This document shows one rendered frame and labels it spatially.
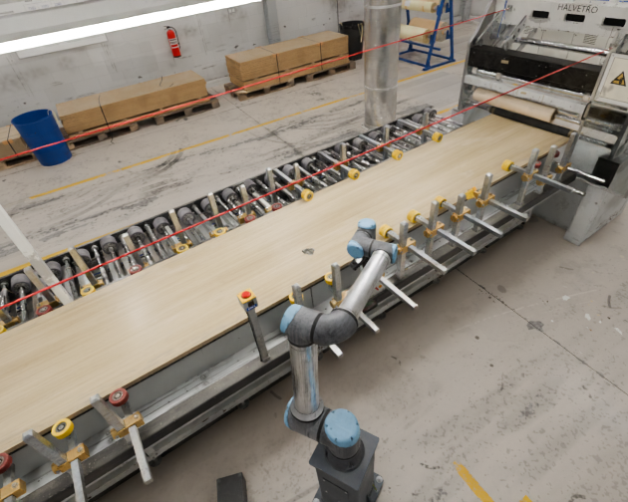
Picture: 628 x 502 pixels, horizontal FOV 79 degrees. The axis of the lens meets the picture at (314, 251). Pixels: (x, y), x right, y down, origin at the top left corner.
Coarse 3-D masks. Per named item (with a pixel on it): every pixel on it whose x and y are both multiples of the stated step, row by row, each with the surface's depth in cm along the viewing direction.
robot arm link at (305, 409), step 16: (288, 320) 138; (304, 320) 136; (288, 336) 142; (304, 336) 136; (304, 352) 143; (304, 368) 148; (304, 384) 154; (304, 400) 160; (320, 400) 171; (288, 416) 172; (304, 416) 165; (320, 416) 168; (304, 432) 169
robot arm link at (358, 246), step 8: (360, 232) 183; (368, 232) 184; (352, 240) 180; (360, 240) 179; (368, 240) 178; (352, 248) 179; (360, 248) 177; (368, 248) 177; (352, 256) 183; (360, 256) 180; (368, 256) 179
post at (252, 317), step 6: (252, 312) 184; (252, 318) 186; (252, 324) 188; (258, 324) 191; (252, 330) 193; (258, 330) 193; (258, 336) 196; (258, 342) 198; (264, 342) 201; (258, 348) 203; (264, 348) 204; (264, 354) 207; (264, 360) 209
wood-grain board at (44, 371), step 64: (512, 128) 348; (320, 192) 297; (384, 192) 289; (448, 192) 281; (192, 256) 253; (256, 256) 247; (320, 256) 241; (64, 320) 220; (128, 320) 215; (192, 320) 211; (0, 384) 191; (64, 384) 187; (128, 384) 185; (0, 448) 166
